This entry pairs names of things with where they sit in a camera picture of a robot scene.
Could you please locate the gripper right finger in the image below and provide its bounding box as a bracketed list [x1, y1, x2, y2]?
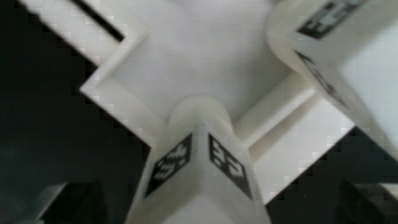
[335, 180, 398, 224]

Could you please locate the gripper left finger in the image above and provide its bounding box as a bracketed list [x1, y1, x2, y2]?
[10, 180, 108, 224]

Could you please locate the white chair leg block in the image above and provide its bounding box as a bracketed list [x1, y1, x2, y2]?
[124, 96, 271, 224]

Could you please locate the white chair seat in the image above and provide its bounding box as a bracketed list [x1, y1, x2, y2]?
[17, 0, 353, 199]

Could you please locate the white chair leg with tag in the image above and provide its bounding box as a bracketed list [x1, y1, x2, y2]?
[266, 0, 398, 159]

